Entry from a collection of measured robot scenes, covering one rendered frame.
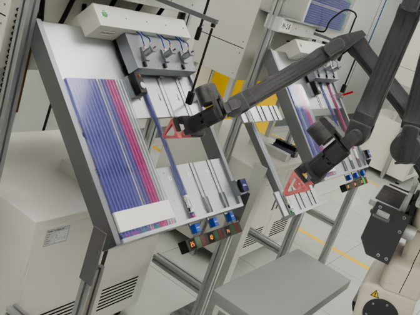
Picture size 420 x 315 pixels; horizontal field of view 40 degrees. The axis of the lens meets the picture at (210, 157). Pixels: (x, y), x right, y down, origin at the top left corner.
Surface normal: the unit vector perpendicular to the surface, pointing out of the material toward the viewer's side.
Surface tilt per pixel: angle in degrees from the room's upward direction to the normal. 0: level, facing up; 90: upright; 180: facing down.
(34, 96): 90
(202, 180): 43
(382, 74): 90
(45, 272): 90
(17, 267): 90
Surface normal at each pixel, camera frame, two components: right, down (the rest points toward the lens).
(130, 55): -0.55, 0.09
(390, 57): -0.37, 0.18
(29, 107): 0.77, 0.42
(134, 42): 0.75, -0.38
